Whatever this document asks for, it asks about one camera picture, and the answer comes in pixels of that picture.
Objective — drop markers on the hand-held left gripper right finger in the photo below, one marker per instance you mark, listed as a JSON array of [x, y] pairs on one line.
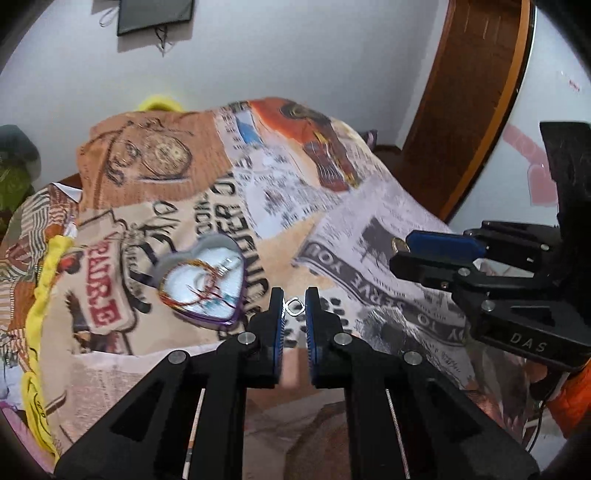
[[313, 341]]

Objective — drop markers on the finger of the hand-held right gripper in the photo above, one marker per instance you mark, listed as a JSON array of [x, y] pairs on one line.
[[429, 272], [443, 244]]

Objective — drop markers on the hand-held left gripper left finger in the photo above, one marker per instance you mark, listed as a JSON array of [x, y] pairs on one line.
[[276, 341]]

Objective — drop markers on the pile of jewelry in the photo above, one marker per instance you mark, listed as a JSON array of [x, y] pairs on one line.
[[207, 286]]

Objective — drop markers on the purple heart-shaped tin box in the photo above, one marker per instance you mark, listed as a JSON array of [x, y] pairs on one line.
[[203, 288]]

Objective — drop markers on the brown wooden door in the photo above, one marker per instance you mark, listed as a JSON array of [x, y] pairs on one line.
[[466, 106]]

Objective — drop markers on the printed newspaper-pattern blanket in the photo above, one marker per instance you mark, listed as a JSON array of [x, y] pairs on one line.
[[277, 194]]

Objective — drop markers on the yellow plastic bag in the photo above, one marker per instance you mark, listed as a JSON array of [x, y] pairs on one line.
[[44, 323]]

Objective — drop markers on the yellow cloth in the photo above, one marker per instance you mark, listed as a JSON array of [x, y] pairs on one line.
[[160, 102]]

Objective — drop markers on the white cartoon-print cloth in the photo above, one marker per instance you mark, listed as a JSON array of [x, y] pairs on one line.
[[11, 378]]

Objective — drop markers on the striped brown cloth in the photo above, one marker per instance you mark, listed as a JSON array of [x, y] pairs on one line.
[[32, 230]]

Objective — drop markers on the grey-green cloth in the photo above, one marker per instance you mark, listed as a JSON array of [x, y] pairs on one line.
[[16, 143]]

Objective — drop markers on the small black wall monitor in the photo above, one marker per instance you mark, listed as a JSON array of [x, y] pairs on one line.
[[154, 16]]

